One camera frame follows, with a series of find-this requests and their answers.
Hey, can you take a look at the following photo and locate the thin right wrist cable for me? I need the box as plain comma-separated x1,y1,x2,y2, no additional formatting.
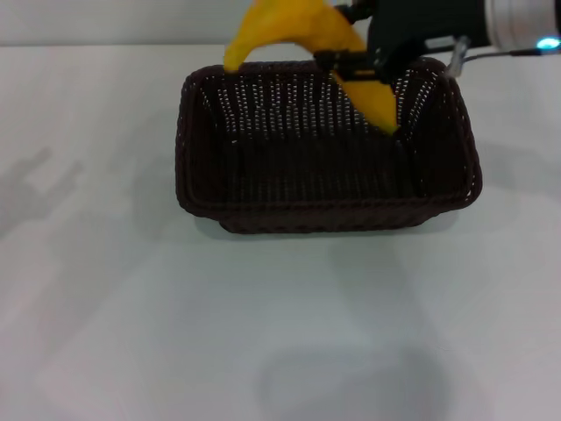
445,36,541,81

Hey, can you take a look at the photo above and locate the dark brown woven basket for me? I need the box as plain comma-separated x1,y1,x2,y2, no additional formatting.
174,56,485,236

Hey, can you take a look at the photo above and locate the yellow banana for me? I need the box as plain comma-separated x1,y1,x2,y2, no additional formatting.
224,0,401,136

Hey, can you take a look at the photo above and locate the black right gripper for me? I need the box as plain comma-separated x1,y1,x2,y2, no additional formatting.
313,0,491,85

